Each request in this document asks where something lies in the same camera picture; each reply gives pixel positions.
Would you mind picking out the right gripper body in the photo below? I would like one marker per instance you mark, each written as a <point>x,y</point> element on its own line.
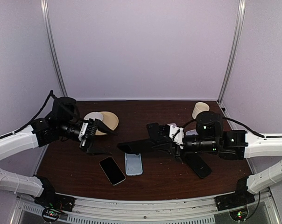
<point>182,157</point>

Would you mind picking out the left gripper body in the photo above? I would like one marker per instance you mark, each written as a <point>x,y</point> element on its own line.
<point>88,136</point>

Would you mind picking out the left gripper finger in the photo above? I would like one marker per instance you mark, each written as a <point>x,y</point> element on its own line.
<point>102,127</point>
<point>96,151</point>

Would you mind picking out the black phone case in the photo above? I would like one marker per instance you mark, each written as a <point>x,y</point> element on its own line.
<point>196,163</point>

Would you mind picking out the black screen bare phone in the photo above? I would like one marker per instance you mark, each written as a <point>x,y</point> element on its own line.
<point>112,171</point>

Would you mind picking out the light blue phone case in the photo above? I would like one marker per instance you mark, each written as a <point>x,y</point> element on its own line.
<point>133,164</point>

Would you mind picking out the black cased phone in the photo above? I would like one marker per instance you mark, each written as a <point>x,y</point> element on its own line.
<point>152,129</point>

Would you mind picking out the lavender phone case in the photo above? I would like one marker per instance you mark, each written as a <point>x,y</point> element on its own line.
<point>191,132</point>

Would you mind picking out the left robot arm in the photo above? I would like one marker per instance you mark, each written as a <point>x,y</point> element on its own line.
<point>63,121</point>

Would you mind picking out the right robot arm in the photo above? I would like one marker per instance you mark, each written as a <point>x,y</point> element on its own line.
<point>231,145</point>

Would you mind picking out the white teacup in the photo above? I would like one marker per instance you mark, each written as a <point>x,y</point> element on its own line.
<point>93,117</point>

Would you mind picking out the beige saucer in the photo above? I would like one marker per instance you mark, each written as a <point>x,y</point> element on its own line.
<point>108,118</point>

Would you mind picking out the cream ribbed mug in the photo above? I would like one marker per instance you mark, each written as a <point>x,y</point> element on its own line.
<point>198,108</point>

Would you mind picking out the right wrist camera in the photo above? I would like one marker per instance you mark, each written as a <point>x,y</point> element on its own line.
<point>176,134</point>

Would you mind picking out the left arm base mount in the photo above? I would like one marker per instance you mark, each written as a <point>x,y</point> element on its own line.
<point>53,203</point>

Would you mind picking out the aluminium front rail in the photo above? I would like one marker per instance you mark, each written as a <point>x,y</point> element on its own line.
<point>201,210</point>

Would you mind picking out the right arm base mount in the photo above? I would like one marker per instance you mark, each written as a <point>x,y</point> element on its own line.
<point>238,201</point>

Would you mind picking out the left aluminium post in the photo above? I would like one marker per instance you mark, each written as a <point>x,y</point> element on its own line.
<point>53,53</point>

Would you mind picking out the aluminium post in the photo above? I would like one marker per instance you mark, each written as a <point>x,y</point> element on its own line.
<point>53,53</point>
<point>233,52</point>

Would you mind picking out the right aluminium post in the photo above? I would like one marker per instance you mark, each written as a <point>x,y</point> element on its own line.
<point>233,52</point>

